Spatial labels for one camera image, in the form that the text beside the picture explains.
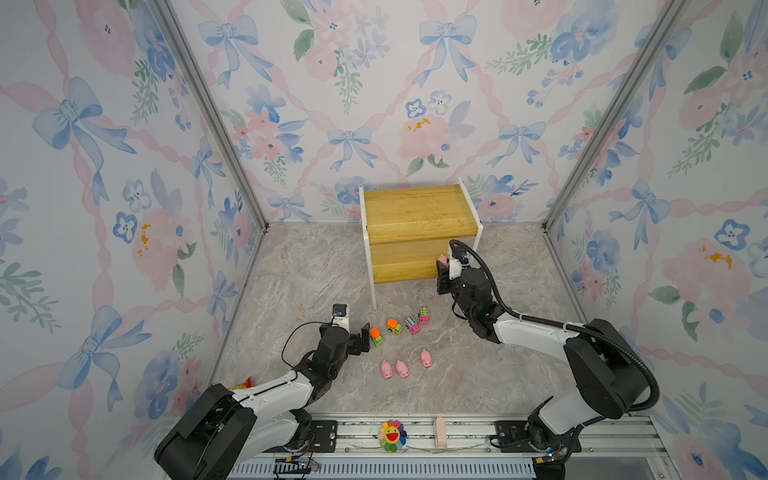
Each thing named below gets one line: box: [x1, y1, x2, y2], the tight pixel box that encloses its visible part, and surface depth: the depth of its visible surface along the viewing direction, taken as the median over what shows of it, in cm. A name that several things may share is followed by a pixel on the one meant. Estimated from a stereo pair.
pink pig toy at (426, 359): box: [420, 349, 434, 369], surface depth 87 cm
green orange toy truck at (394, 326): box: [386, 318, 403, 335], surface depth 92 cm
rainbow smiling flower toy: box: [378, 420, 407, 453], surface depth 75 cm
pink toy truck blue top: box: [404, 316, 421, 336], surface depth 92 cm
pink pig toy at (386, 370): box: [381, 360, 393, 380], surface depth 85 cm
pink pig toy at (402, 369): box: [396, 360, 410, 379], surface depth 85 cm
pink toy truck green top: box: [420, 306, 430, 326], surface depth 94 cm
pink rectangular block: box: [435, 416, 448, 449], surface depth 75 cm
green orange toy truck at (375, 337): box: [369, 327, 385, 347], surface depth 90 cm
